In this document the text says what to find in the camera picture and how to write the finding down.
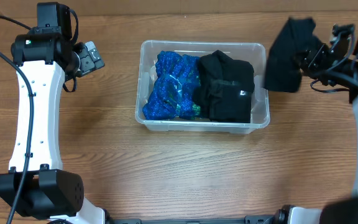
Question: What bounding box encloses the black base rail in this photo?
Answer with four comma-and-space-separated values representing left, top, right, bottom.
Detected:
107, 215, 274, 224

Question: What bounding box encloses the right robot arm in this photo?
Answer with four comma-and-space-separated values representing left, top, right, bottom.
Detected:
264, 19, 358, 223

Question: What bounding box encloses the black garment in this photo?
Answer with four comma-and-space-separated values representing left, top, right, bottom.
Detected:
264, 17, 316, 93
193, 50, 255, 123

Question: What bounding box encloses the sparkly blue knit garment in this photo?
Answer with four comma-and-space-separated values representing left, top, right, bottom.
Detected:
142, 51, 201, 120

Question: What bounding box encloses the clear plastic storage bin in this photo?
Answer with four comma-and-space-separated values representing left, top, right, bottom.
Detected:
135, 40, 270, 134

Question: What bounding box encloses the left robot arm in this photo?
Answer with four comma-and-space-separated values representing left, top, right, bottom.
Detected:
0, 2, 110, 223

